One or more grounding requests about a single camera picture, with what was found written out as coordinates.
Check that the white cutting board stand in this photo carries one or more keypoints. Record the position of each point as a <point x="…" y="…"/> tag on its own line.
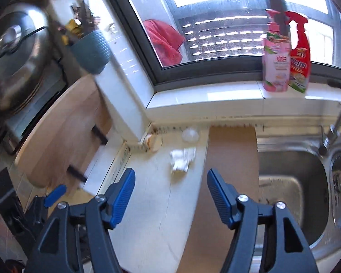
<point x="107" y="164"/>

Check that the stainless steel double sink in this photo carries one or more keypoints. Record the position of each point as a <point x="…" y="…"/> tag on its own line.
<point x="292" y="171"/>

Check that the red cloth outside window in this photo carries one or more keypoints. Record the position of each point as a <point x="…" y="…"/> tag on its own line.
<point x="166" y="41"/>

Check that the clear plastic cup lid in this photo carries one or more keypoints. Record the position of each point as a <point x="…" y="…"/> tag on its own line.
<point x="190" y="135"/>

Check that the pink dish soap bottle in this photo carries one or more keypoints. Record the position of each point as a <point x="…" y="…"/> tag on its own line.
<point x="276" y="59"/>

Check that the tipped paper cup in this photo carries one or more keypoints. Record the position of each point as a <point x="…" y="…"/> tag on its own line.
<point x="153" y="142"/>

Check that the steel pot lid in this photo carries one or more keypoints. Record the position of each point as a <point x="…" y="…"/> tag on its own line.
<point x="25" y="48"/>

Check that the teal utensil holder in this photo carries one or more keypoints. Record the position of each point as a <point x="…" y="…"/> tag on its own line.
<point x="92" y="52"/>

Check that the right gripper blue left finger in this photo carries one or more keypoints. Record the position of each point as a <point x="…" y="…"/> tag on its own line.
<point x="58" y="246"/>

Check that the white tissue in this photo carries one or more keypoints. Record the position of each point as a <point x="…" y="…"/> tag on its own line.
<point x="181" y="159"/>

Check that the window frame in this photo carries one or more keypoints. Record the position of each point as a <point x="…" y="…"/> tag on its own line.
<point x="224" y="38"/>

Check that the wooden cutting board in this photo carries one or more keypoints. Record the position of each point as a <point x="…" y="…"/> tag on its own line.
<point x="64" y="138"/>

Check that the red spray cleaner bottle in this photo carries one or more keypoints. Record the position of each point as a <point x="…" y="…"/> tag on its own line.
<point x="300" y="66"/>

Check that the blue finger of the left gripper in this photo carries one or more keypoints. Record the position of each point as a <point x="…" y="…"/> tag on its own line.
<point x="54" y="195"/>

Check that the brown cardboard sheet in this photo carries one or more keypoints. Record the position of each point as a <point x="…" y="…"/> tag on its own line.
<point x="231" y="168"/>

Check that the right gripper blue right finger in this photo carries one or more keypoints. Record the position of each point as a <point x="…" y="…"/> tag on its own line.
<point x="285" y="247"/>

